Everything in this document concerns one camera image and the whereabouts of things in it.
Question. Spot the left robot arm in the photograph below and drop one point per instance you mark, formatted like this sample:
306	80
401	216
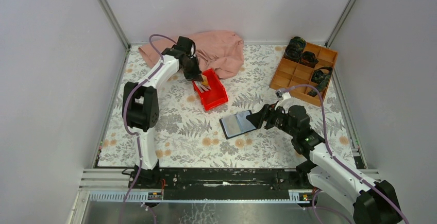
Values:
140	102

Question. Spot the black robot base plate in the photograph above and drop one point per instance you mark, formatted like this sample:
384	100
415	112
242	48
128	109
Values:
217	184

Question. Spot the stack of cards in bin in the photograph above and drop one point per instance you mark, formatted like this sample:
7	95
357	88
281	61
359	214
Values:
202	88

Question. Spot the rolled dark belt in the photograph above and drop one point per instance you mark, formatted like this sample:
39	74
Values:
308	59
295	48

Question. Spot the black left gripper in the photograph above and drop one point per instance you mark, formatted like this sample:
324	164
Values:
195	74

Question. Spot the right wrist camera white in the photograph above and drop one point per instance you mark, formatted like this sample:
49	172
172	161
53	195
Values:
283	96

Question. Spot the gold VIP card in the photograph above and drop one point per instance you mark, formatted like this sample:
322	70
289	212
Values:
204	80

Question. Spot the red plastic bin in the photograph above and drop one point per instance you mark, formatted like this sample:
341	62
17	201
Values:
214	97

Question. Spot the rolled dark belt top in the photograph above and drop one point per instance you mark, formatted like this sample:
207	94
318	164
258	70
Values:
295	48

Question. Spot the rolled dark belt middle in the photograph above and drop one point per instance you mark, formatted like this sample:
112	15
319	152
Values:
308	59

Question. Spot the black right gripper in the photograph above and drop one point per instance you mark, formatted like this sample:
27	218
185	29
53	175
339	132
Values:
268	112

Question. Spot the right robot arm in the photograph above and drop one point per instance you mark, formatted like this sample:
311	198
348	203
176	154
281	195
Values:
367	200

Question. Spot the wooden compartment tray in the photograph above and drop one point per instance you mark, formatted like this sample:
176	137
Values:
315	80

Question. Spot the pink cloth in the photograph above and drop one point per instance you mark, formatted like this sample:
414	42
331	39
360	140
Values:
221	50

